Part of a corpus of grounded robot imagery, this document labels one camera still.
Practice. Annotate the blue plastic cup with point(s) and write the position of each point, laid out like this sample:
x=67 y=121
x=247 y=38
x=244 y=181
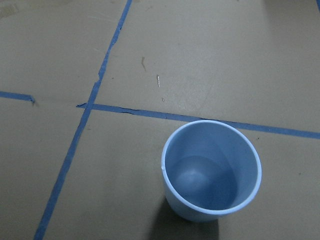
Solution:
x=210 y=170

